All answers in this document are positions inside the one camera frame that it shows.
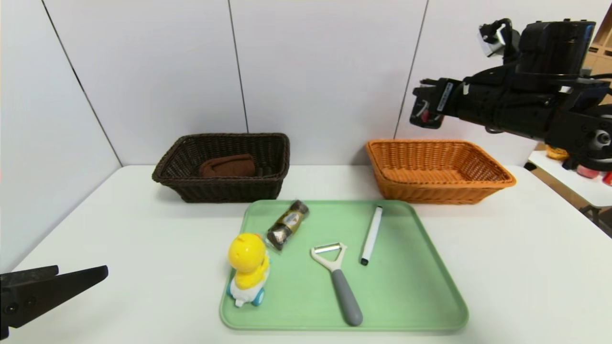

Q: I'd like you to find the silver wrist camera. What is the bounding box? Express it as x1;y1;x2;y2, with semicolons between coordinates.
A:
478;18;521;60

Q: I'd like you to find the gold chocolate pack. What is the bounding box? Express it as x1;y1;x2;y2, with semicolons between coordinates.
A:
266;200;310;251

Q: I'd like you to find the white marker pen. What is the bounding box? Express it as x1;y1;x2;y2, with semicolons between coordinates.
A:
360;206;383;266

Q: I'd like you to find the yellow duck toy car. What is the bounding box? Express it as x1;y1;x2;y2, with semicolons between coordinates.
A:
226;232;271;307

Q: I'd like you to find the dark brown wicker basket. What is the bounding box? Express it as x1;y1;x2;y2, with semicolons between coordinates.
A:
152;133;291;204

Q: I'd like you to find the grey handled white peeler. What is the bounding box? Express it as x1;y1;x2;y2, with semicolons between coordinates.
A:
310;242;363;327

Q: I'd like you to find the black gum box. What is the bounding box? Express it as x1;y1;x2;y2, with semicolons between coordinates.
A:
414;98;432;123

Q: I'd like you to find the wooden cabinet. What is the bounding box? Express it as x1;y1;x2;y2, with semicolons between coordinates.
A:
581;5;612;79

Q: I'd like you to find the white side table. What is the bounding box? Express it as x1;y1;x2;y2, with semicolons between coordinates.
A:
527;158;612;208

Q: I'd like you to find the orange wicker basket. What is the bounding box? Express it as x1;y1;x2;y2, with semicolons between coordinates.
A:
365;140;516;205

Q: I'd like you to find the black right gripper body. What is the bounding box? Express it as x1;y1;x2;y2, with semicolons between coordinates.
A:
434;66;501;130

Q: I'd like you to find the brown towel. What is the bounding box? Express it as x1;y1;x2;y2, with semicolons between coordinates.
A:
198;153;256;178

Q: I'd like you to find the green plastic tray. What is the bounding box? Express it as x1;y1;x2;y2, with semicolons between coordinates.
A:
219;199;468;331

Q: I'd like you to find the dark side table frame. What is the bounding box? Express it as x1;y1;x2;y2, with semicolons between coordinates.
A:
580;205;612;239

